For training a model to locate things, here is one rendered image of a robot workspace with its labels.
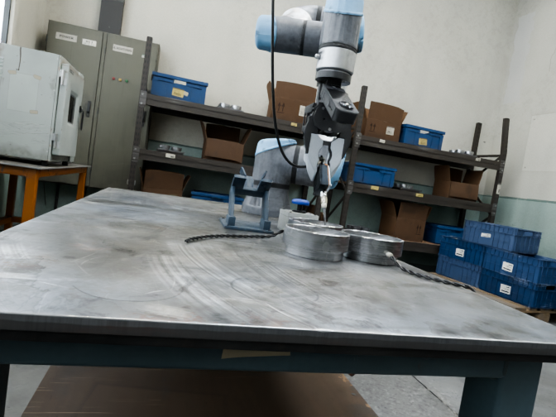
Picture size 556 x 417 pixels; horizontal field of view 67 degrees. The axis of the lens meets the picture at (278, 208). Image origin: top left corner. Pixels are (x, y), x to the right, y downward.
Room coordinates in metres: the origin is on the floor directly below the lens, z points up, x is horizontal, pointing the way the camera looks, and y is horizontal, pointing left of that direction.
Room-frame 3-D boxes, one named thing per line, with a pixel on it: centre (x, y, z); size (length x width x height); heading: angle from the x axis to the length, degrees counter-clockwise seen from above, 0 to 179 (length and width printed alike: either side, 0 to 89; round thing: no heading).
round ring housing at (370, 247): (0.71, -0.17, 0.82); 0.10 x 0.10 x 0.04
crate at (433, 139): (4.92, -1.43, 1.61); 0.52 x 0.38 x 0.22; 108
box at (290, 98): (4.49, 0.03, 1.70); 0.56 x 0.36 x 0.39; 100
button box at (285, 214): (0.94, -0.05, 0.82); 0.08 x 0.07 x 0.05; 15
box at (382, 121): (4.77, -0.93, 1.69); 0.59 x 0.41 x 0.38; 110
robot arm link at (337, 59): (0.85, -0.07, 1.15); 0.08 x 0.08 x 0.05
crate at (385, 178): (4.78, -0.93, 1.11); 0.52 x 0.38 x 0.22; 105
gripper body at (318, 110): (0.86, -0.07, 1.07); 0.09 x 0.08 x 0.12; 13
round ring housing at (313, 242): (0.67, -0.07, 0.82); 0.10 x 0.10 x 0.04
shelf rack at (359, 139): (4.94, -1.53, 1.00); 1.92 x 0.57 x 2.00; 105
